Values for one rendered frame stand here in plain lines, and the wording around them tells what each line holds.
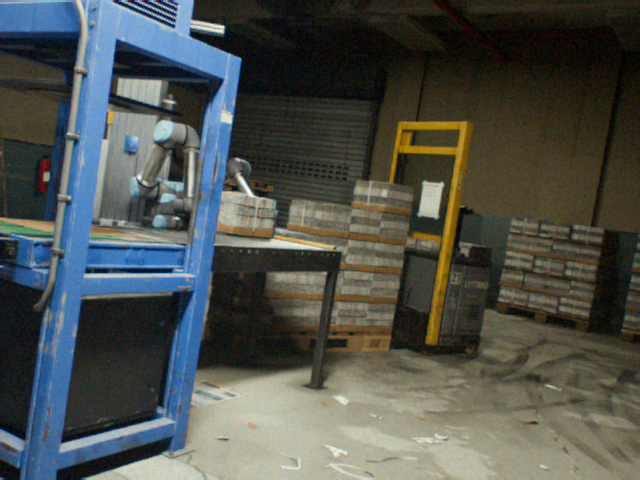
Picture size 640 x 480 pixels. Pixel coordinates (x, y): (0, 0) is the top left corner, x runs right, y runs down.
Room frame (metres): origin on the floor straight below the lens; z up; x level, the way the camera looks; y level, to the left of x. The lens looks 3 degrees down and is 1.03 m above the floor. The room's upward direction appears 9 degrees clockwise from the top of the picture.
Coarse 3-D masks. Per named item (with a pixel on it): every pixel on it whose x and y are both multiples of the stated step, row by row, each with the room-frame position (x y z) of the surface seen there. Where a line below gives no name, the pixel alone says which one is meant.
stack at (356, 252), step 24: (312, 240) 4.78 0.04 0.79; (336, 240) 4.91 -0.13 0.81; (360, 264) 5.07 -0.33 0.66; (216, 288) 4.70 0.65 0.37; (240, 288) 4.45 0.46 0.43; (264, 288) 4.56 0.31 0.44; (288, 288) 4.69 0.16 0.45; (312, 288) 4.82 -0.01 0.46; (336, 288) 4.95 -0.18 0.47; (360, 288) 5.09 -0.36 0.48; (216, 312) 4.65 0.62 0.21; (240, 312) 4.47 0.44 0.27; (264, 312) 4.59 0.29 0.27; (288, 312) 4.71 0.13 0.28; (312, 312) 4.83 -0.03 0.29; (336, 312) 4.97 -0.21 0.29; (360, 312) 5.11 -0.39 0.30; (216, 336) 4.60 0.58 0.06; (240, 336) 4.48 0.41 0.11; (264, 336) 4.60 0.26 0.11; (288, 336) 4.72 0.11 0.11; (312, 336) 4.85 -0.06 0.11; (336, 336) 4.99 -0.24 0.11; (360, 336) 5.14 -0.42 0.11
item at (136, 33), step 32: (0, 32) 2.38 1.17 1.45; (32, 32) 2.28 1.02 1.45; (64, 32) 2.20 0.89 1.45; (128, 32) 2.21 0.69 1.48; (160, 32) 2.32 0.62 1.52; (64, 64) 3.04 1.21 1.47; (128, 64) 2.67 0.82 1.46; (160, 64) 2.57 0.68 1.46; (192, 64) 2.47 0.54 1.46; (224, 64) 2.61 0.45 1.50
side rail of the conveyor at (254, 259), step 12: (216, 252) 3.00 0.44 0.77; (228, 252) 3.07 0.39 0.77; (240, 252) 3.14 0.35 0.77; (252, 252) 3.22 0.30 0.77; (264, 252) 3.30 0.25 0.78; (276, 252) 3.39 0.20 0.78; (288, 252) 3.47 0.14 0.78; (300, 252) 3.57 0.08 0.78; (312, 252) 3.67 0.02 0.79; (324, 252) 3.77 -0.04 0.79; (336, 252) 3.88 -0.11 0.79; (216, 264) 3.01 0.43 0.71; (228, 264) 3.08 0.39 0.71; (240, 264) 3.16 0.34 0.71; (252, 264) 3.23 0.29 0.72; (264, 264) 3.31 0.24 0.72; (276, 264) 3.40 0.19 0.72; (288, 264) 3.49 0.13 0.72; (300, 264) 3.58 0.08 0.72; (312, 264) 3.68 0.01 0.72; (324, 264) 3.79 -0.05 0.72; (336, 264) 3.90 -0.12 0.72
